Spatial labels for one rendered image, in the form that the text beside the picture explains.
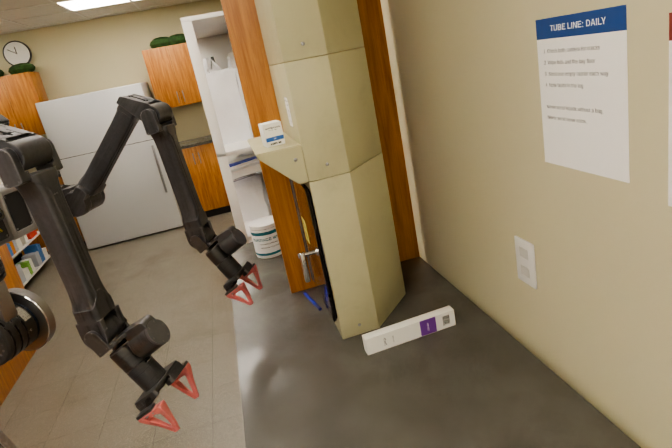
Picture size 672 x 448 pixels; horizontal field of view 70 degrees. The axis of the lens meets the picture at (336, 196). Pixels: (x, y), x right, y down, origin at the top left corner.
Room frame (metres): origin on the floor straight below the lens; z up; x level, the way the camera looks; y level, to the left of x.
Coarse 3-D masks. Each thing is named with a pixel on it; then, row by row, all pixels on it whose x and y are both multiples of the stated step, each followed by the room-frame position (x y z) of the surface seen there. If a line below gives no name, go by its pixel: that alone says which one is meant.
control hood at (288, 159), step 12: (252, 144) 1.36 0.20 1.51; (288, 144) 1.24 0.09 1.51; (264, 156) 1.18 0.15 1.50; (276, 156) 1.19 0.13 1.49; (288, 156) 1.19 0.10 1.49; (300, 156) 1.20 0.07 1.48; (276, 168) 1.19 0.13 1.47; (288, 168) 1.19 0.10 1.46; (300, 168) 1.20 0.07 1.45; (300, 180) 1.20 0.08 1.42
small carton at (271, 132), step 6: (276, 120) 1.29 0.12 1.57; (264, 126) 1.25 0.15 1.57; (270, 126) 1.26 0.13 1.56; (276, 126) 1.26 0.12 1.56; (264, 132) 1.25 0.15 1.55; (270, 132) 1.25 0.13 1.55; (276, 132) 1.26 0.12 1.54; (282, 132) 1.27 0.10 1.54; (264, 138) 1.26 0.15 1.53; (270, 138) 1.25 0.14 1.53; (276, 138) 1.26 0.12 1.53; (282, 138) 1.26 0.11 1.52; (264, 144) 1.28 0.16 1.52; (270, 144) 1.25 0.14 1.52; (276, 144) 1.26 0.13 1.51
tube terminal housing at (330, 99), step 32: (288, 64) 1.20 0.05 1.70; (320, 64) 1.22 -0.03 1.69; (352, 64) 1.32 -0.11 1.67; (288, 96) 1.24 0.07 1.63; (320, 96) 1.22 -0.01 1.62; (352, 96) 1.29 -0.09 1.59; (288, 128) 1.38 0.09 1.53; (320, 128) 1.21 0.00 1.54; (352, 128) 1.27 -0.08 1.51; (320, 160) 1.21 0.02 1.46; (352, 160) 1.24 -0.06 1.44; (320, 192) 1.21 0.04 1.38; (352, 192) 1.22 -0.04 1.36; (384, 192) 1.36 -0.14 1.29; (320, 224) 1.20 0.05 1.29; (352, 224) 1.22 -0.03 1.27; (384, 224) 1.34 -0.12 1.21; (352, 256) 1.22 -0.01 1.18; (384, 256) 1.31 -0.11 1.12; (352, 288) 1.21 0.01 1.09; (384, 288) 1.28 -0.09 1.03; (352, 320) 1.21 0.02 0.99; (384, 320) 1.25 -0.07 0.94
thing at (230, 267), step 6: (228, 258) 1.37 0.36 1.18; (234, 258) 1.39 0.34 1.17; (222, 264) 1.36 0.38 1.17; (228, 264) 1.36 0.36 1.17; (234, 264) 1.37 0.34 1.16; (246, 264) 1.41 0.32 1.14; (222, 270) 1.37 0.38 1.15; (228, 270) 1.36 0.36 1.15; (234, 270) 1.36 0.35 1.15; (240, 270) 1.36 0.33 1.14; (228, 276) 1.36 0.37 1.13; (234, 276) 1.34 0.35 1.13; (240, 276) 1.38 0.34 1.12; (228, 282) 1.34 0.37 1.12
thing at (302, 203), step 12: (300, 192) 1.32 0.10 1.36; (300, 204) 1.39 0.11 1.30; (300, 216) 1.47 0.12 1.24; (312, 216) 1.21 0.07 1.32; (312, 228) 1.23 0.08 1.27; (312, 240) 1.29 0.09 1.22; (312, 264) 1.43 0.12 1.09; (324, 264) 1.21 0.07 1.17; (324, 276) 1.21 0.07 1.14; (324, 288) 1.26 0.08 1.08; (324, 300) 1.32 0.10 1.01
